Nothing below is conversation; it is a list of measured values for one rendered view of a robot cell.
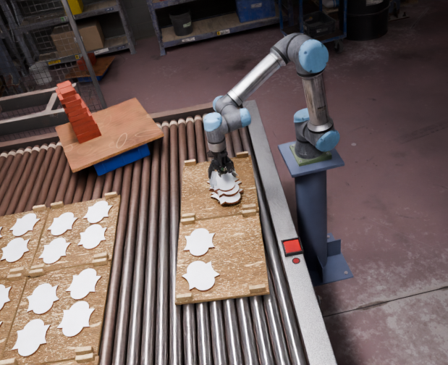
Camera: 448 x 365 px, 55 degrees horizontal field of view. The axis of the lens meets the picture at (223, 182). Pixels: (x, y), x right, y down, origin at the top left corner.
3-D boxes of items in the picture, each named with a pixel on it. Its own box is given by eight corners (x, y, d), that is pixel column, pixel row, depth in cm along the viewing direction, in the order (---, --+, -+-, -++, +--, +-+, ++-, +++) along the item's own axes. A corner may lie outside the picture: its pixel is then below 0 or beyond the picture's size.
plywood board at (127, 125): (136, 100, 265) (134, 97, 264) (164, 135, 229) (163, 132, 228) (56, 129, 252) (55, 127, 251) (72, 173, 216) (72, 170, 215)
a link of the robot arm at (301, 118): (311, 124, 221) (309, 101, 212) (326, 136, 211) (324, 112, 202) (291, 133, 219) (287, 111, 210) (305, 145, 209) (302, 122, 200)
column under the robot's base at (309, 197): (331, 233, 293) (331, 126, 238) (353, 277, 264) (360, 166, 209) (277, 246, 292) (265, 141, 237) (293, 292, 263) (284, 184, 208)
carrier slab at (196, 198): (250, 156, 220) (250, 154, 219) (259, 212, 189) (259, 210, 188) (183, 167, 222) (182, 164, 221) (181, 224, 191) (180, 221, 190)
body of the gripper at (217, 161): (220, 179, 185) (215, 156, 177) (210, 169, 191) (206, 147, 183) (235, 171, 187) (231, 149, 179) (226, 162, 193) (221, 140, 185)
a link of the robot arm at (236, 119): (239, 100, 182) (216, 108, 180) (251, 111, 173) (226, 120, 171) (242, 116, 187) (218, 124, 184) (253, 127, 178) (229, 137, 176)
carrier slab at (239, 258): (259, 215, 188) (258, 212, 186) (269, 294, 156) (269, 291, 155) (180, 225, 190) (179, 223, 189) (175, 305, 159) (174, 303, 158)
